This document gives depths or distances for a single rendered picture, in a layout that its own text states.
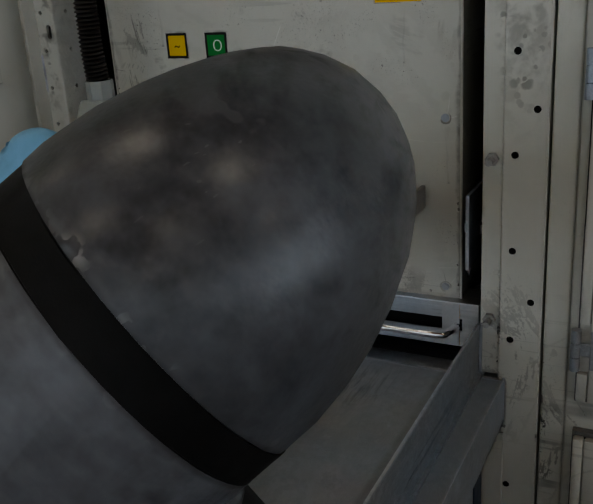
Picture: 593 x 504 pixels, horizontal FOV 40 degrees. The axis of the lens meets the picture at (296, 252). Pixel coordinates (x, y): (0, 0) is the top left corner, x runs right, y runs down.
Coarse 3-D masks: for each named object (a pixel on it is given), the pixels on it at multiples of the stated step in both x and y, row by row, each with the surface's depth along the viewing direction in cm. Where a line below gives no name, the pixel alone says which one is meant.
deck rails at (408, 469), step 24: (456, 360) 89; (456, 384) 90; (432, 408) 82; (456, 408) 91; (408, 432) 76; (432, 432) 83; (408, 456) 76; (432, 456) 83; (384, 480) 70; (408, 480) 77
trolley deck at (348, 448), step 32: (352, 384) 99; (384, 384) 98; (416, 384) 98; (480, 384) 97; (352, 416) 92; (384, 416) 92; (416, 416) 91; (480, 416) 90; (288, 448) 87; (320, 448) 87; (352, 448) 86; (384, 448) 86; (448, 448) 85; (480, 448) 89; (256, 480) 82; (288, 480) 82; (320, 480) 81; (352, 480) 81; (448, 480) 80
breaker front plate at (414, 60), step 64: (128, 0) 108; (192, 0) 104; (256, 0) 100; (320, 0) 96; (448, 0) 90; (128, 64) 112; (384, 64) 96; (448, 64) 92; (448, 128) 95; (448, 192) 97; (448, 256) 100
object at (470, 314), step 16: (400, 304) 104; (416, 304) 103; (432, 304) 102; (464, 304) 100; (480, 304) 100; (400, 320) 105; (416, 320) 104; (432, 320) 103; (464, 320) 101; (400, 336) 106; (416, 336) 105; (464, 336) 102
